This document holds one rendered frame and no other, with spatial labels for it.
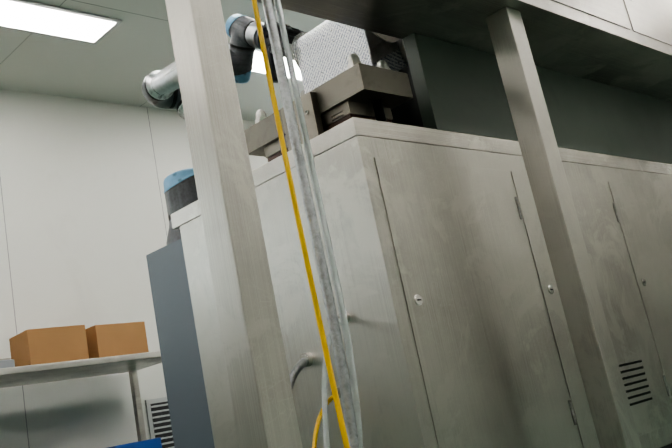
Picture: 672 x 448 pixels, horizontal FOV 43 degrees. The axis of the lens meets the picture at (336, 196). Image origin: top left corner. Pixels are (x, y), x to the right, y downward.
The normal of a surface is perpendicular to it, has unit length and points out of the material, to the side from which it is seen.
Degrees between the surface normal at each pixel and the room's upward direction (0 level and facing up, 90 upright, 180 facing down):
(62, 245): 90
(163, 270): 90
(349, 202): 90
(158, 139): 90
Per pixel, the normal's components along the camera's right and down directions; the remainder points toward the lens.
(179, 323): -0.69, -0.04
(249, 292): 0.68, -0.31
